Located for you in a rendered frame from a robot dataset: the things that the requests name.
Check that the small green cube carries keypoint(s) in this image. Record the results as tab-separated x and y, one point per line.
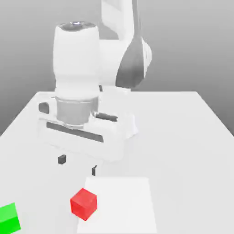
9	218

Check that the small red cube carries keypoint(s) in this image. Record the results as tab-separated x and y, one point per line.
83	204

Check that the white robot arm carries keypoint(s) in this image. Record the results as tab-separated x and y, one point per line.
75	60

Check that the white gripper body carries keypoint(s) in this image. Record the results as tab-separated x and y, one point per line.
76	143

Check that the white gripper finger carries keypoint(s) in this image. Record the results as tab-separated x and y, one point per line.
95	169
62	158

